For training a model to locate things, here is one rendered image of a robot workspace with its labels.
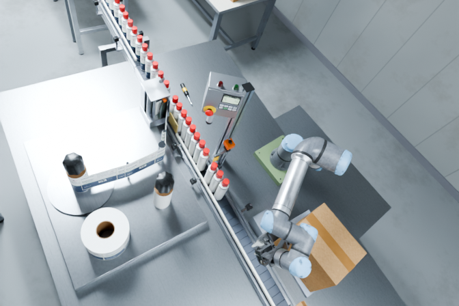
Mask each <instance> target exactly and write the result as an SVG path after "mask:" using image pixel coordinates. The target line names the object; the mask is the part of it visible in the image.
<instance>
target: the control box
mask: <svg viewBox="0 0 459 306"><path fill-rule="evenodd" d="M219 81H222V82H223V87H221V88H220V87H217V83H218V82H219ZM245 83H247V80H246V79H243V78H239V77H236V76H230V75H226V74H220V73H217V72H210V74H209V77H208V82H207V85H206V90H205V92H204V98H203V103H202V108H201V112H203V113H205V112H206V111H207V110H208V109H212V111H213V115H219V116H223V117H230V118H234V119H235V117H236V114H237V112H238V110H239V108H240V105H241V103H242V101H243V98H244V97H245V96H244V93H243V92H244V91H242V90H241V88H240V87H241V85H242V84H245ZM235 84H237V85H238V86H239V88H238V91H234V90H233V86H234V85H235ZM223 94H227V95H231V96H237V97H241V100H240V103H239V105H233V104H229V103H225V102H221V99H222V97H223ZM219 103H221V104H225V105H231V106H235V107H238V109H237V111H236V112H234V111H228V110H224V109H218V107H219Z"/></svg>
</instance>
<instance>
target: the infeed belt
mask: <svg viewBox="0 0 459 306"><path fill-rule="evenodd" d="M136 67H137V69H138V71H139V73H140V75H141V76H142V78H143V80H144V81H147V80H148V79H146V78H145V71H142V70H141V69H140V66H136ZM169 106H170V100H169V104H168V105H167V110H168V112H169ZM168 125H169V127H170V128H171V130H172V132H173V134H174V135H175V137H176V133H175V131H174V129H173V128H172V126H171V124H170V123H169V122H168ZM176 139H177V140H178V138H177V137H176ZM178 143H179V144H180V142H179V141H178ZM181 148H182V150H183V151H184V149H183V147H182V146H181ZM184 153H185V151H184ZM185 155H186V153H185ZM186 157H187V158H188V156H187V155H186ZM188 160H189V158H188ZM189 163H190V164H191V162H190V160H189ZM191 166H192V168H193V169H194V167H193V165H192V164H191ZM207 169H208V166H207V164H206V167H205V169H204V170H203V171H200V173H201V175H202V177H203V178H204V176H205V174H206V171H207ZM194 171H195V169H194ZM195 173H196V174H197V172H196V171H195ZM197 177H198V178H199V176H198V175H197ZM200 182H201V184H202V185H203V183H202V181H201V180H200ZM203 187H204V189H205V191H206V192H207V190H206V188H205V186H204V185H203ZM207 194H208V192H207ZM208 196H209V194H208ZM209 198H210V196H209ZM210 200H211V202H212V203H213V201H212V199H211V198H210ZM216 201H217V203H218V205H219V207H220V209H221V210H222V212H223V214H224V215H225V218H226V219H227V221H228V223H229V225H230V226H231V228H232V230H233V231H234V233H235V235H236V237H237V239H238V241H239V242H240V244H241V246H242V247H243V249H244V251H245V253H246V254H247V257H248V258H249V260H250V262H251V263H252V265H253V267H254V269H255V271H256V273H257V274H258V276H259V278H260V279H261V281H262V283H263V284H264V287H265V288H266V290H267V292H268V293H269V295H270V297H271V298H272V300H273V303H274V304H275V306H289V305H288V303H287V302H286V300H285V298H284V297H283V294H282V293H281V292H280V289H279V288H278V286H277V284H276V283H275V281H274V279H273V278H272V276H271V274H270V273H269V271H268V269H267V267H266V266H262V265H261V264H259V263H258V259H257V257H256V255H254V253H255V249H254V248H255V247H251V246H252V245H253V243H252V242H251V239H250V238H249V236H248V234H247V233H246V231H245V229H244V227H243V226H242V224H241V222H240V221H239V219H238V217H237V216H236V213H235V212H234V211H233V208H232V207H231V205H230V203H229V202H228V200H227V198H226V196H225V195H224V196H223V198H222V199H221V200H219V201H218V200H216ZM213 205H214V207H215V208H216V206H215V204H214V203H213ZM216 210H217V208H216ZM217 212H218V214H219V211H218V210H217ZM219 216H220V218H221V220H222V221H223V223H224V225H225V226H226V224H225V222H224V220H223V219H222V217H221V215H220V214H219ZM226 228H227V226H226ZM227 230H228V228H227ZM228 232H229V234H230V236H231V237H232V235H231V233H230V231H229V230H228ZM232 239H233V241H234V243H235V244H236V242H235V240H234V238H233V237H232ZM236 246H237V248H238V245H237V244H236ZM238 250H239V251H240V249H239V248H238ZM240 254H241V255H242V257H243V259H244V261H245V262H246V264H247V261H246V259H245V258H244V256H243V254H242V253H241V251H240ZM247 266H248V267H249V265H248V264H247ZM249 270H250V271H251V269H250V267H249ZM251 273H252V275H253V277H254V278H255V276H254V274H253V272H252V271H251ZM255 280H256V282H257V284H258V285H259V283H258V281H257V279H256V278H255ZM259 287H260V285H259ZM260 289H261V291H262V293H263V295H264V296H265V298H266V300H267V301H268V299H267V297H266V295H265V293H264V292H263V290H262V288H261V287H260ZM268 304H269V305H270V306H271V304H270V303H269V301H268Z"/></svg>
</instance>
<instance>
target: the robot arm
mask: <svg viewBox="0 0 459 306"><path fill-rule="evenodd" d="M351 158H352V153H351V152H349V151H348V150H345V149H343V148H341V147H339V146H338V145H335V144H333V143H331V142H329V141H327V140H325V139H323V138H321V137H310V138H307V139H303V138H302V137H301V136H300V135H296V134H291V135H288V136H286V137H285V138H284V139H283V141H282V142H281V144H280V145H279V147H278V148H275V149H274V150H273V151H272V152H271V153H270V162H271V164H272V166H273V167H274V168H276V169H278V170H280V171H286V170H288V171H287V173H286V176H285V178H284V180H283V183H282V185H281V188H280V190H279V193H278V195H277V198H276V200H275V203H274V205H273V208H272V210H271V211H268V210H267V211H266V212H265V213H264V216H263V217H262V220H261V222H260V227H261V228H262V229H264V230H265V231H267V232H268V233H270V234H273V235H275V236H277V237H279V238H281V240H280V242H279V244H278V245H277V246H275V244H274V243H273V242H272V241H270V240H269V239H267V238H261V239H259V240H257V241H256V242H255V244H253V245H252V246H251V247H255V248H254V249H255V253H254V255H256V257H257V259H258V263H259V264H261V265H262V266H267V265H269V266H270V267H273V266H274V265H276V266H278V267H279V268H281V269H283V270H285V271H287V272H289V273H290V274H291V275H294V276H296V277H299V278H305V277H307V276H308V275H309V274H310V272H311V262H310V261H309V255H310V253H311V250H312V248H313V246H314V243H315V242H316V238H317V235H318V231H317V229H316V228H314V227H312V226H310V225H308V224H306V223H301V224H300V225H299V226H298V225H296V224H294V223H292V222H290V221H289V220H288V219H289V217H290V214H291V211H292V209H293V206H294V203H295V201H296V198H297V195H298V192H299V190H300V188H301V185H302V183H303V179H304V177H305V174H306V172H307V168H308V167H310V168H312V169H313V170H316V171H320V170H322V169H324V170H327V171H331V172H333V173H334V174H337V175H339V176H341V175H343V174H344V172H345V171H346V170H347V168H348V166H349V164H350V161H351ZM290 244H292V246H291V248H290V251H288V248H289V246H290Z"/></svg>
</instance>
